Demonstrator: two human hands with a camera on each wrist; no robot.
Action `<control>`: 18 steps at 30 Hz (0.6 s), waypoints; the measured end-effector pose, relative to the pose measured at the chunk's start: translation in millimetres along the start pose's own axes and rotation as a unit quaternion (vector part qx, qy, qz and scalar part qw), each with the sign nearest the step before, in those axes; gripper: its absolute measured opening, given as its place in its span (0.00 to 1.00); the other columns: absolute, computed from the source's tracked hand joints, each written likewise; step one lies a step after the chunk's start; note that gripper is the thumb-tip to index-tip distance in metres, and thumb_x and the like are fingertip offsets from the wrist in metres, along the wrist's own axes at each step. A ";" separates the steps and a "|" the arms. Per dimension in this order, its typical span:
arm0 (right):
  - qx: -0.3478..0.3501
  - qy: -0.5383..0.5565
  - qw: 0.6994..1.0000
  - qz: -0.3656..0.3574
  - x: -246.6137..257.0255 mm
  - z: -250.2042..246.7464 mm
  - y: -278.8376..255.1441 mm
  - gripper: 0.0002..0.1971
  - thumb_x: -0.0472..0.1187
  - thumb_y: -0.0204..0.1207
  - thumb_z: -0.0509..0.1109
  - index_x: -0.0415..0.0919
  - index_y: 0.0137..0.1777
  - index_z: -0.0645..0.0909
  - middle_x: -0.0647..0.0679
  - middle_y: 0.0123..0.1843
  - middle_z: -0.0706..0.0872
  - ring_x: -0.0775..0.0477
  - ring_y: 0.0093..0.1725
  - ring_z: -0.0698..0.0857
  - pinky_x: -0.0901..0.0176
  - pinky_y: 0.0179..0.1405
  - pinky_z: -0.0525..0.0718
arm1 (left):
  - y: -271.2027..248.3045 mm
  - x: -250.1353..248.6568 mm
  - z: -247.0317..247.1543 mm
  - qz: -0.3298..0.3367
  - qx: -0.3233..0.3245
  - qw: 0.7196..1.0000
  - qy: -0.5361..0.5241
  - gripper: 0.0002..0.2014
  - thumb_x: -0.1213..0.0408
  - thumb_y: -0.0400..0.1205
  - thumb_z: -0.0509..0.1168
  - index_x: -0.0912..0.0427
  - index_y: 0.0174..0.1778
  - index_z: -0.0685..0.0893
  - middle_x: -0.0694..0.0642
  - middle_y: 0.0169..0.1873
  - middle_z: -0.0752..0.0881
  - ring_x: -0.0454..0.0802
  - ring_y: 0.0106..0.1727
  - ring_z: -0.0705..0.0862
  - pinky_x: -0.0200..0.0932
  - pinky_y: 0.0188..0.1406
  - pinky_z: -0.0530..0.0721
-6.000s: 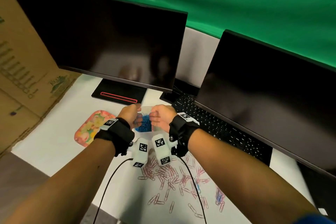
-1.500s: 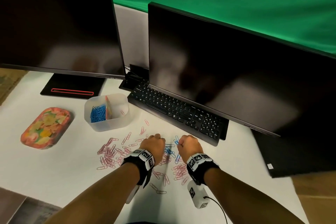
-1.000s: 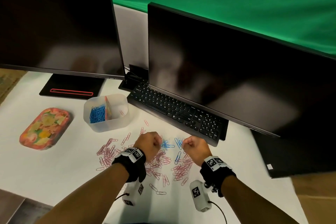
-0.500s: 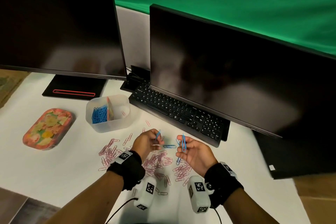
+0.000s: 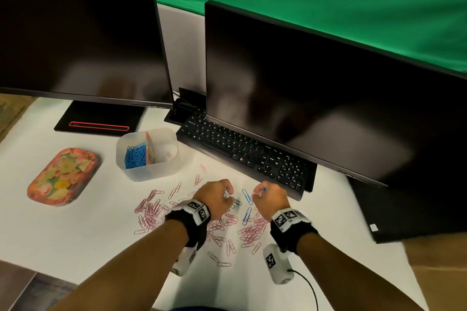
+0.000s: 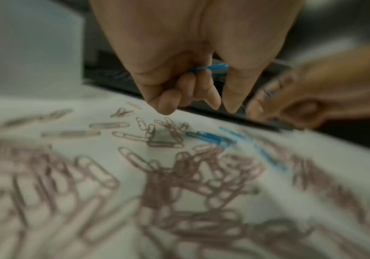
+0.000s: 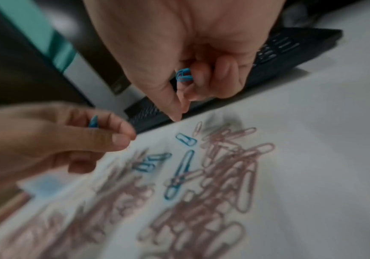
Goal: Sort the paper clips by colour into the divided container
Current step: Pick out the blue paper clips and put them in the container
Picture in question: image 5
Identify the translucent plastic container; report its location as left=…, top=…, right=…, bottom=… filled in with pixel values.
left=116, top=127, right=179, bottom=183

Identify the black keyboard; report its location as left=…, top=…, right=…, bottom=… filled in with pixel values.
left=176, top=110, right=317, bottom=201

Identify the sorted blue clips heap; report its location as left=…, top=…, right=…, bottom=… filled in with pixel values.
left=125, top=143, right=147, bottom=169

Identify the floral patterned oval tray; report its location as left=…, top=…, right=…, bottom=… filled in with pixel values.
left=27, top=148, right=100, bottom=207

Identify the black marker wrist strap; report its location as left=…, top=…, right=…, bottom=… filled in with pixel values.
left=164, top=199, right=211, bottom=249
left=269, top=207, right=319, bottom=256

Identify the black red-lined monitor base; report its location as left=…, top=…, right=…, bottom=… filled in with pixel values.
left=54, top=100, right=146, bottom=137

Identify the grey printed paper sheet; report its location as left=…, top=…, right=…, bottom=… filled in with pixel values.
left=11, top=272, right=79, bottom=311

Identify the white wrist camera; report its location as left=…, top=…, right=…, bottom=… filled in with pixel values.
left=171, top=247, right=198, bottom=277

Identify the black computer monitor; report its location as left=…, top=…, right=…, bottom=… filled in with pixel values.
left=0, top=0, right=174, bottom=109
left=204, top=0, right=467, bottom=190

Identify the person's right forearm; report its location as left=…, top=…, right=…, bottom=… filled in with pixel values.
left=296, top=232, right=426, bottom=311

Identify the white table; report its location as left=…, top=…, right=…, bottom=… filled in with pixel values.
left=0, top=97, right=430, bottom=311

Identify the person's right hand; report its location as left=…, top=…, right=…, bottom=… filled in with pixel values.
left=251, top=181, right=291, bottom=222

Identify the black camera cable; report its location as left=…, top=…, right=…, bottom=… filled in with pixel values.
left=288, top=269, right=320, bottom=311

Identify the brown cardboard box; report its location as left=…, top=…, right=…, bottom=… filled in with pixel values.
left=0, top=94, right=37, bottom=144

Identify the pile of blue pink paperclips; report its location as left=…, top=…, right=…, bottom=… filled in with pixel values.
left=134, top=164, right=270, bottom=268

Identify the black laptop with sticker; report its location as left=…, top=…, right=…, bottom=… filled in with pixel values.
left=346, top=175, right=467, bottom=244

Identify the plain black monitor base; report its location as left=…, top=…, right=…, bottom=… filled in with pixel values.
left=164, top=87, right=207, bottom=126

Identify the person's left forearm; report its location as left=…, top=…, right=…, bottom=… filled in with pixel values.
left=49, top=220, right=189, bottom=311

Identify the white divider panel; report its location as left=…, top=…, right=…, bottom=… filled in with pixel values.
left=157, top=3, right=207, bottom=96

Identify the grey side table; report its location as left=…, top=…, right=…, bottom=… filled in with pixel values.
left=0, top=259, right=37, bottom=311

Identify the person's left hand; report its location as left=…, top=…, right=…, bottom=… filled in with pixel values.
left=192, top=179, right=235, bottom=222

